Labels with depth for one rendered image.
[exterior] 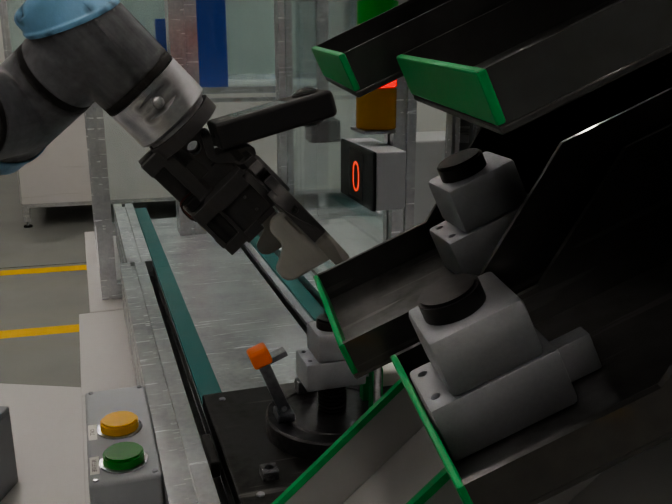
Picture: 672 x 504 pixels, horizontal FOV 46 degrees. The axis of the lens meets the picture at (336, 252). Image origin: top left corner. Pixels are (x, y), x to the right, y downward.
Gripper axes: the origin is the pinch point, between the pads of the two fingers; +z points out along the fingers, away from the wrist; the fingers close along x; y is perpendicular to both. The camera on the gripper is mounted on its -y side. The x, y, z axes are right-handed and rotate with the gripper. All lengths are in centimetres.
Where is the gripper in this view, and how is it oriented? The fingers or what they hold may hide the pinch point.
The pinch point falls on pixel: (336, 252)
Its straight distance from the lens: 79.0
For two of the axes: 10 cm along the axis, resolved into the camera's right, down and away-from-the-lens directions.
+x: 3.1, 2.6, -9.1
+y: -7.1, 7.1, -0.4
